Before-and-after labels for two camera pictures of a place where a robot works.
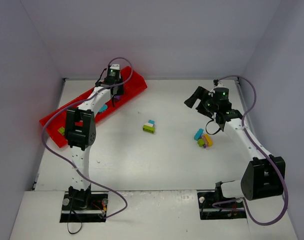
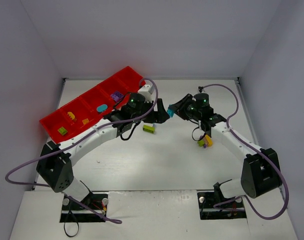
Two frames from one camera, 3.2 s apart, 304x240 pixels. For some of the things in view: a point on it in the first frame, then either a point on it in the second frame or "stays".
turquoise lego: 198,134 → 171,112
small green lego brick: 61,130 stays
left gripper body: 117,89 → 154,114
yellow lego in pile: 210,142 stays
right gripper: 203,100 → 181,107
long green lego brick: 148,128 stays
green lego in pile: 201,142 stays
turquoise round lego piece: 103,108 stays
